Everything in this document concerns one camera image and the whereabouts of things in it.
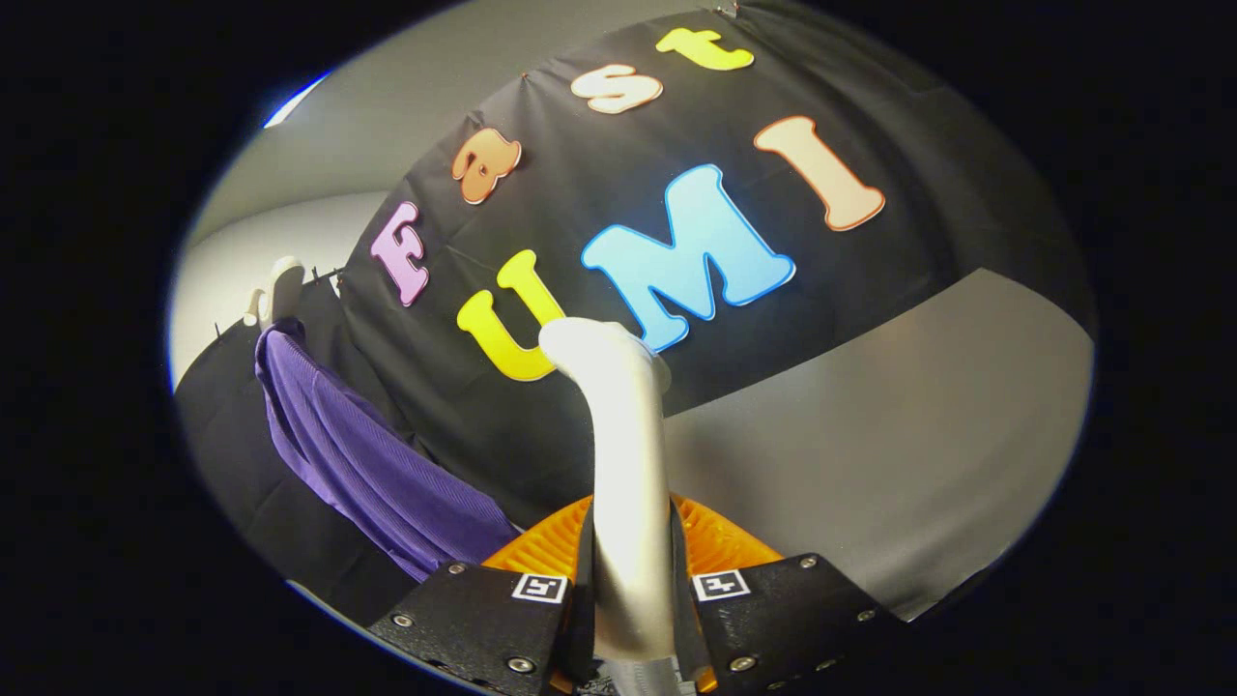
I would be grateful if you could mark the purple jacket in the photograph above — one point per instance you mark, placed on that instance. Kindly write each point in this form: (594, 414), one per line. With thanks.
(387, 483)

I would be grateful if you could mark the large ceiling light panel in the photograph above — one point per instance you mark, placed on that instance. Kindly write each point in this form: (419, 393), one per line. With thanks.
(295, 100)

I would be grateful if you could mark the white garment steamer head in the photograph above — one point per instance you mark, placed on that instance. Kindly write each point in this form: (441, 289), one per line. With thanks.
(628, 464)

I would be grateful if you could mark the white clothes hanger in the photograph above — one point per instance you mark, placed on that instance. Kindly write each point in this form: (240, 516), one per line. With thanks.
(280, 285)

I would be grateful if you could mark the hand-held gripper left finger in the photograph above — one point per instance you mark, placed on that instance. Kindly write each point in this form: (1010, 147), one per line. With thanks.
(483, 623)

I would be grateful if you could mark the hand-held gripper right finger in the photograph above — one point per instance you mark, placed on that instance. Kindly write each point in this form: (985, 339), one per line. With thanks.
(773, 619)

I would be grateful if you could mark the grey cabinet with dark top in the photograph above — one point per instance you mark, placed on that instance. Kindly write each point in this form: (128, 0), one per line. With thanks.
(870, 435)

